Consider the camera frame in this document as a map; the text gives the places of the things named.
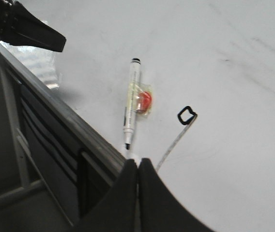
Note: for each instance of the white whiteboard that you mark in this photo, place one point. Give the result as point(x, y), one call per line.
point(217, 56)

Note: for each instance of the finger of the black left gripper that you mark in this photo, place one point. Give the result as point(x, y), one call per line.
point(26, 29)

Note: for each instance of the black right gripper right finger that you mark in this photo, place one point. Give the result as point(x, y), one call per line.
point(160, 211)

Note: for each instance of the red magnet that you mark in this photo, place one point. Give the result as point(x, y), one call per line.
point(143, 99)

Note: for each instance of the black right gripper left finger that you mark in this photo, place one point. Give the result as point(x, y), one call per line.
point(116, 211)

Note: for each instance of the white black whiteboard marker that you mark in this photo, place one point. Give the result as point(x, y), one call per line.
point(131, 104)

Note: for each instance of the grey aluminium whiteboard frame rail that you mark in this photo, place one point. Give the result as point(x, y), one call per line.
point(101, 155)

